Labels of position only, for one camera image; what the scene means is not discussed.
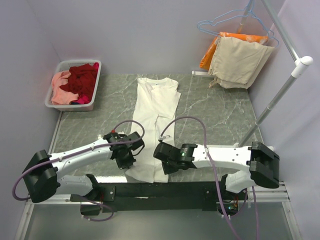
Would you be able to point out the dark red garment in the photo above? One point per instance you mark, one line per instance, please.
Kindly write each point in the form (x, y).
(68, 87)

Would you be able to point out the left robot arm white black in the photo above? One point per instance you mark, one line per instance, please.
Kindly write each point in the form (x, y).
(47, 175)

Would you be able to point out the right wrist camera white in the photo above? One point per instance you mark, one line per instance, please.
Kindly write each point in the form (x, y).
(164, 138)

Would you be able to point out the white plastic laundry basket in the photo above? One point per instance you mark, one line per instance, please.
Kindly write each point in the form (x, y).
(61, 100)

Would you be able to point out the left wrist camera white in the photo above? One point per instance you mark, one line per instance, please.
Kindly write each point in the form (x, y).
(118, 132)

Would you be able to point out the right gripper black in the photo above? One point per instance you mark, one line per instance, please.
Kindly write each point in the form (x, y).
(168, 170)

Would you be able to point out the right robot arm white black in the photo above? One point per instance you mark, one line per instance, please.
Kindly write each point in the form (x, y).
(257, 164)

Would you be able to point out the aluminium black mounting rail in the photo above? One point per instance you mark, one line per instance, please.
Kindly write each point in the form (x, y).
(201, 195)

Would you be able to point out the orange hanging garment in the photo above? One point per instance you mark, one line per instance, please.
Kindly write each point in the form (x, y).
(207, 58)

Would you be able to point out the blue wire hanger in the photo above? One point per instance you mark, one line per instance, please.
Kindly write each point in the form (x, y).
(270, 34)
(231, 15)

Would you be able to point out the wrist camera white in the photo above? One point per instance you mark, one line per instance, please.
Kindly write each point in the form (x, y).
(164, 138)
(118, 132)

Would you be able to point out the beige hanging garment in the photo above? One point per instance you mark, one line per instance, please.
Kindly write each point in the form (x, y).
(237, 63)

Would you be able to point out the white floral print t-shirt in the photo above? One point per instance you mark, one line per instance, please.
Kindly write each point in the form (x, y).
(155, 108)

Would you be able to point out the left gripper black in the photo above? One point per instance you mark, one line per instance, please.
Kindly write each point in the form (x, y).
(123, 165)

